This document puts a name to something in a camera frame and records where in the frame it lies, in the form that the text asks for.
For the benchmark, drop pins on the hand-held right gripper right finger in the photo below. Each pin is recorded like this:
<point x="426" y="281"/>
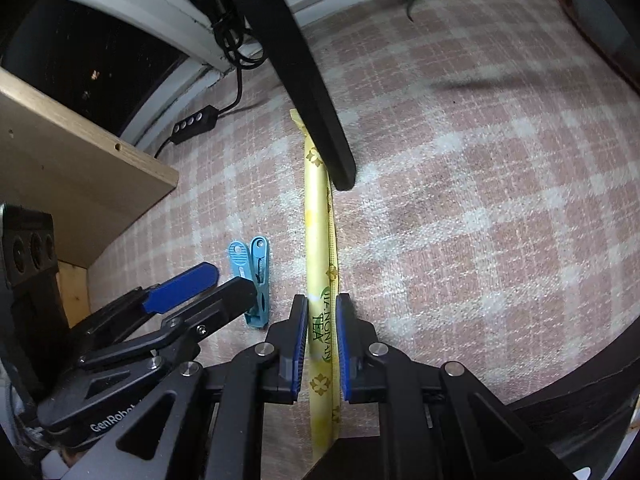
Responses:
<point x="345" y="350"/>

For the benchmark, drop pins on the cardboard box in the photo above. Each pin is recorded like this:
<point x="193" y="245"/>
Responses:
<point x="75" y="180"/>

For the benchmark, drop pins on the black tripod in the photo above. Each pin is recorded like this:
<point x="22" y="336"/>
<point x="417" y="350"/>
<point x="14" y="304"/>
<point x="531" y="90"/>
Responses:
<point x="310" y="85"/>

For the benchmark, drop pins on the white plant pot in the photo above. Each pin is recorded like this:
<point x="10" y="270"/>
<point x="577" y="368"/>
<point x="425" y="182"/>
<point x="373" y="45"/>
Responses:
<point x="595" y="0"/>

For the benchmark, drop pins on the pink plaid rug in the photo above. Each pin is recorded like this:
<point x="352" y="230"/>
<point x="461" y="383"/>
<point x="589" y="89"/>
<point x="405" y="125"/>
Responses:
<point x="450" y="185"/>

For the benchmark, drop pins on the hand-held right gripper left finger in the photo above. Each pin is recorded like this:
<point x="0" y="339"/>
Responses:
<point x="300" y="345"/>

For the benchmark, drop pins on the white window frame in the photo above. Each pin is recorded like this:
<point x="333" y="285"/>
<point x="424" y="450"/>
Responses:
<point x="165" y="10"/>

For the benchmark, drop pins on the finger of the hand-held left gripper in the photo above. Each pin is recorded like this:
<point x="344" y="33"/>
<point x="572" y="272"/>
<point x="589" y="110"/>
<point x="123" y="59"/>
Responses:
<point x="220" y="305"/>
<point x="182" y="285"/>

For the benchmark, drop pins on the blue clothespin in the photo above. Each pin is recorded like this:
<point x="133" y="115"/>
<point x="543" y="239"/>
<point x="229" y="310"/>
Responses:
<point x="259" y="270"/>

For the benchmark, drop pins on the yellow tea stick packet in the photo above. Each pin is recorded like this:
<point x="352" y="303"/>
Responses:
<point x="316" y="220"/>

